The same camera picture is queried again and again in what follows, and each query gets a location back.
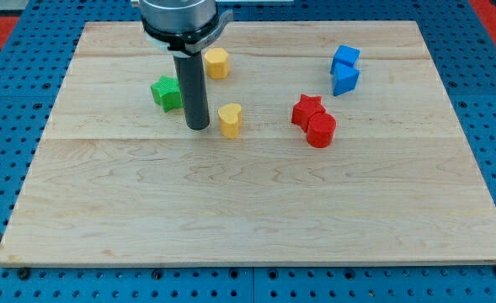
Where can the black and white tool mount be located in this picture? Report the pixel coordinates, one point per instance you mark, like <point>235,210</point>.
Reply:
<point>188,43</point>

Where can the red cylinder block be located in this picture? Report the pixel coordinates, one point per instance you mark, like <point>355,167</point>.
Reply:
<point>320,130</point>

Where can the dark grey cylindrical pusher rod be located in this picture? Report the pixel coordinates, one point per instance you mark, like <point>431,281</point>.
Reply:
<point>191,77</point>

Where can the blue cube block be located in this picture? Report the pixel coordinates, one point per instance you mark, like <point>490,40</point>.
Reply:
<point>344,55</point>

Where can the blue triangle block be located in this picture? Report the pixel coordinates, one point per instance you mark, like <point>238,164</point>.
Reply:
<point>344,78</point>

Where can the light wooden board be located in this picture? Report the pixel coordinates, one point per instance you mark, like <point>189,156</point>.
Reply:
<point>118,183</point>

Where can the red star block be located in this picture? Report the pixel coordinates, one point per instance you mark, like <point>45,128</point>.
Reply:
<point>305,108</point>

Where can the yellow heart block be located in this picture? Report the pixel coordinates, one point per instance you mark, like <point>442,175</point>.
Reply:
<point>230,120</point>

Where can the green star block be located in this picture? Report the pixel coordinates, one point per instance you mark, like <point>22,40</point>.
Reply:
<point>166,93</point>

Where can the yellow hexagon block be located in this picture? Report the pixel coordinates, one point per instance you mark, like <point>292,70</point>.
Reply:
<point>217,63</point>

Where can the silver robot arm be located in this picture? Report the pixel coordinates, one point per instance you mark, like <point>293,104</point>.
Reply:
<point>184,28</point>

